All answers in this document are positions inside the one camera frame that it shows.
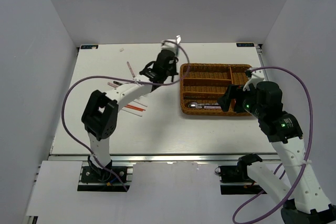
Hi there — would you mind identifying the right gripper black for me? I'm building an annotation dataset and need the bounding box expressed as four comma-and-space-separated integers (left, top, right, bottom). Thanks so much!
216, 83, 265, 119

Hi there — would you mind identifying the knife with black handle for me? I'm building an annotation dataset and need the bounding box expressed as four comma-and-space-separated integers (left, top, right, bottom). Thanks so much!
172, 35, 182, 83

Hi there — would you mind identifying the knife with pink handle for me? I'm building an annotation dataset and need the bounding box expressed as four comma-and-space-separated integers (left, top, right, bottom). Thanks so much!
127, 61, 136, 79

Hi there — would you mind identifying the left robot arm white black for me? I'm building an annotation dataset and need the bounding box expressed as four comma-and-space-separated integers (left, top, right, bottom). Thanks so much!
81, 49, 177, 182

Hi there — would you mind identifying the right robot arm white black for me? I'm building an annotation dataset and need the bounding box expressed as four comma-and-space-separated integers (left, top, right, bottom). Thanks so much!
218, 81, 335, 223

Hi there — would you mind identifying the woven wicker cutlery tray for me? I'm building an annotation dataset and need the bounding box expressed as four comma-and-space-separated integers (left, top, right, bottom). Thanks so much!
180, 63, 251, 116

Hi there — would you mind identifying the white chopstick upper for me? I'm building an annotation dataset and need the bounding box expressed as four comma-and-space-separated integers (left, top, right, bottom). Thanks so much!
133, 101, 148, 108

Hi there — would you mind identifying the white chopstick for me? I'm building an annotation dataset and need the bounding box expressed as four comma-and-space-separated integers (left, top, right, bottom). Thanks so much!
133, 101, 148, 108
121, 109, 142, 117

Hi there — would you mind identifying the white chopstick lower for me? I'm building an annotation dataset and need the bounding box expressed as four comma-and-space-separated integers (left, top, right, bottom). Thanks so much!
121, 109, 142, 117

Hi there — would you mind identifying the blue label left corner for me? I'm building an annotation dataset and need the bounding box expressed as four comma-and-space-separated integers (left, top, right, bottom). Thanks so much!
80, 45, 99, 50

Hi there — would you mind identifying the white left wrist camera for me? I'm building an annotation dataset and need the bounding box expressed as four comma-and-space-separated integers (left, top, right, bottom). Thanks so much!
161, 39, 178, 53

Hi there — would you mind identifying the fork with pink handle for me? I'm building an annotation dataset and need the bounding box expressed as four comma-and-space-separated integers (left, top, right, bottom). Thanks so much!
107, 82, 121, 88

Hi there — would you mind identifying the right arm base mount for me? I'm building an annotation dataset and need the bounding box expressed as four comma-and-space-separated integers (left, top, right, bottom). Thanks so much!
214, 166, 262, 195

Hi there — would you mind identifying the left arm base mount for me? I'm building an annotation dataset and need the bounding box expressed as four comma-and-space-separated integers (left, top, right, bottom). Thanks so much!
77, 165, 132, 193

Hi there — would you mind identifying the aluminium rail front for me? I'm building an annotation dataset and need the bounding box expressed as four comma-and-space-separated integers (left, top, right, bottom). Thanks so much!
48, 153, 281, 163

